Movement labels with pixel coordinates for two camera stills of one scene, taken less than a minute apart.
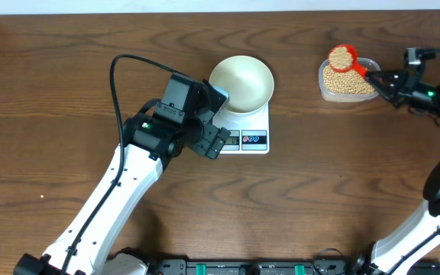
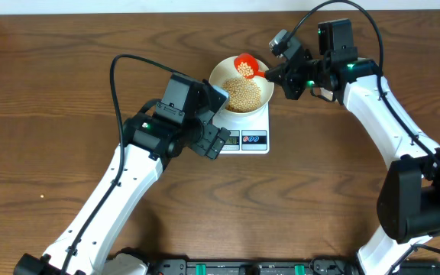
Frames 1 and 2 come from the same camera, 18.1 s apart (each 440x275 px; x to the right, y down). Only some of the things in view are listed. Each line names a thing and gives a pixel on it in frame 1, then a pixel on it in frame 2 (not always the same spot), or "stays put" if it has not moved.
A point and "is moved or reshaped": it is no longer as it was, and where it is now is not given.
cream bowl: (247, 80) stays put
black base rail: (360, 266) stays put
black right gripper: (405, 84) -> (292, 91)
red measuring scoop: (343, 58) is moved or reshaped
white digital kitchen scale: (250, 134) stays put
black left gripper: (209, 132) stays put
